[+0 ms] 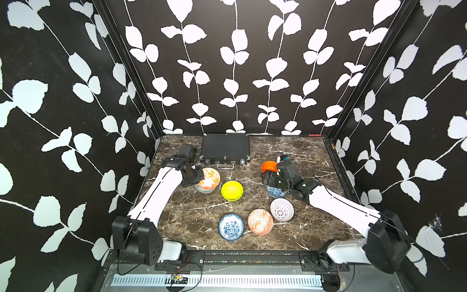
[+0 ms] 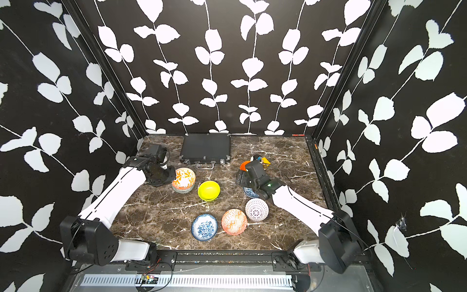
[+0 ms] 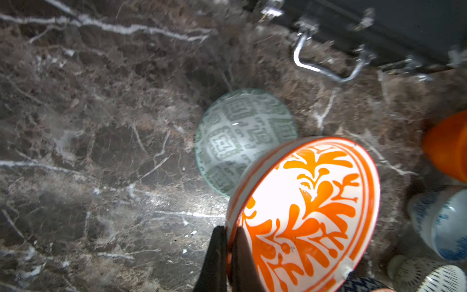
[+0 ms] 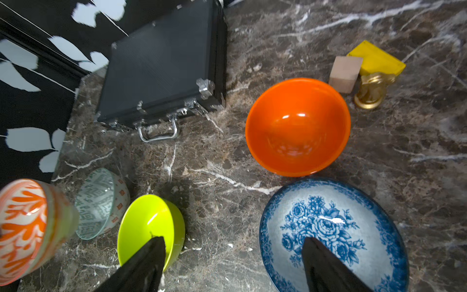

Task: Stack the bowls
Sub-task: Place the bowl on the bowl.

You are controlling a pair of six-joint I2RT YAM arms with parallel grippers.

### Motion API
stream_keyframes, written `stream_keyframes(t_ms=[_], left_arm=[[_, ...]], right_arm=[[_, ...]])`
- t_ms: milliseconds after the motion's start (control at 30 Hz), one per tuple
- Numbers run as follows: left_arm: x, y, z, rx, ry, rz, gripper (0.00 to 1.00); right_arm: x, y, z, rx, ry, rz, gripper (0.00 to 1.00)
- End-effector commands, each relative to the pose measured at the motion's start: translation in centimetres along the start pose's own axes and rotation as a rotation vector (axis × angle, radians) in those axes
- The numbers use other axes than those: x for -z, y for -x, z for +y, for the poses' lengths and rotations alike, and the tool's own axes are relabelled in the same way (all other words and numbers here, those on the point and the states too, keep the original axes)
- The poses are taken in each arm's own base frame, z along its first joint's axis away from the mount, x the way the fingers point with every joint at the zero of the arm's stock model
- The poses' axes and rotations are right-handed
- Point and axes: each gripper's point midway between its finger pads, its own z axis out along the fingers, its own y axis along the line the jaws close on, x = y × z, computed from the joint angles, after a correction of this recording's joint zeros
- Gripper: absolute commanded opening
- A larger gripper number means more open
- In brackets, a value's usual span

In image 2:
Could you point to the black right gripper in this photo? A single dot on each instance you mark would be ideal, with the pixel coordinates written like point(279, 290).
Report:
point(245, 175)

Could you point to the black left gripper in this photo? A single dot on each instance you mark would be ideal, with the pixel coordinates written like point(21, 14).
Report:
point(172, 176)

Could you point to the small blue floral bowl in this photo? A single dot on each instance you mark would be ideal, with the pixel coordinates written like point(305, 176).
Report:
point(250, 193)

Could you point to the orange leaf pattern bowl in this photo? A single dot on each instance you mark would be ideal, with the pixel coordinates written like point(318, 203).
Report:
point(185, 177)

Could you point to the large blue floral bowl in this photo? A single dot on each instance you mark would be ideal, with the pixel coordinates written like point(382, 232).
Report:
point(204, 227)

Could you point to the orange plastic bowl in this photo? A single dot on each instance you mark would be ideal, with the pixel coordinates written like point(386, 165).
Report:
point(243, 166)

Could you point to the grey green patterned bowl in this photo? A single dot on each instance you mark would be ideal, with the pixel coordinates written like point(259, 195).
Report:
point(178, 189)

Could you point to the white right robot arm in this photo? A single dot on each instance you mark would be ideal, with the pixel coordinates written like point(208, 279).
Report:
point(338, 244)

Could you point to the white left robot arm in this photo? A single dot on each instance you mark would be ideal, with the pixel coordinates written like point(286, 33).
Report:
point(87, 237)

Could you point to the yellow wooden block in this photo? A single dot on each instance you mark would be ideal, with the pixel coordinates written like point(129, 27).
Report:
point(265, 161)

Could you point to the black white lattice bowl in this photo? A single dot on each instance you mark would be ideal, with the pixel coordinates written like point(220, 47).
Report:
point(257, 209)

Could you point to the lime yellow plastic bowl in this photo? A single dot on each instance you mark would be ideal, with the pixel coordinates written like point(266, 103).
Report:
point(209, 190)

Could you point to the red geometric pattern bowl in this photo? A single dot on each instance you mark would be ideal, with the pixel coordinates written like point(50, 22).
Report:
point(234, 222)

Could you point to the black carrying case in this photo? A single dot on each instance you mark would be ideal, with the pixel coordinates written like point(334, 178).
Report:
point(205, 149)

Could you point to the small circuit board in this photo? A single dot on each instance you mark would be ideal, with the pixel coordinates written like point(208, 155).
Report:
point(149, 280)

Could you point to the white vented strip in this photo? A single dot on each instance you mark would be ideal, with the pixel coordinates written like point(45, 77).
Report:
point(191, 280)

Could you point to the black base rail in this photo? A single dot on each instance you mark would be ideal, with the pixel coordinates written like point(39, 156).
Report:
point(278, 261)

